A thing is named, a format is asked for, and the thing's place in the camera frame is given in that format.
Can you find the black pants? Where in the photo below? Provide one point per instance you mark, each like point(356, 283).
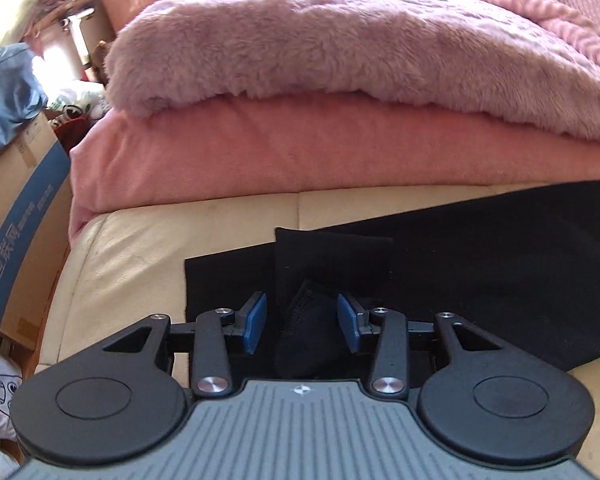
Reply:
point(480, 270)

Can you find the purple fluffy blanket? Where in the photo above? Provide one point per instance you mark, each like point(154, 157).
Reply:
point(330, 45)

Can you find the light pink ribbed blanket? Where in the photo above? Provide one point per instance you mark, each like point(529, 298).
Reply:
point(555, 15)

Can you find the blue fabric bag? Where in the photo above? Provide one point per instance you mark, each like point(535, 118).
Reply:
point(5, 95)

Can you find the salmon pink bed sheet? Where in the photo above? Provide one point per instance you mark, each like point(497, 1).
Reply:
point(290, 150)

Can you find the cardboard box with blue print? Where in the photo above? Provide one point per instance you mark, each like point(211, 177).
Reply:
point(20, 210)

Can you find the pile of plush toys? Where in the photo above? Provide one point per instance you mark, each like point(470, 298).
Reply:
point(75, 105)

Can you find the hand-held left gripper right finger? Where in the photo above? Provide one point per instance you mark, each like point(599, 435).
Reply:
point(346, 324)

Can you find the cream quilted mattress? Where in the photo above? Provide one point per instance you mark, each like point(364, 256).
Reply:
point(125, 270)

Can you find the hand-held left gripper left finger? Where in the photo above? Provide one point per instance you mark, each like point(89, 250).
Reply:
point(254, 324)

